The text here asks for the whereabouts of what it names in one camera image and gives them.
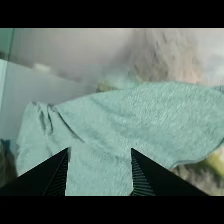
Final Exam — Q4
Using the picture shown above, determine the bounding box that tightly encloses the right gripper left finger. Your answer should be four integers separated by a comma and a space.
0, 146, 70, 197

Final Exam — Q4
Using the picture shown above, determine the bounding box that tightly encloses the pale green T-shirt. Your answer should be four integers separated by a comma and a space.
15, 80, 224, 197

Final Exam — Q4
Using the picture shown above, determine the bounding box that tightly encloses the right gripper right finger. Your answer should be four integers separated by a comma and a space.
129, 147, 208, 197

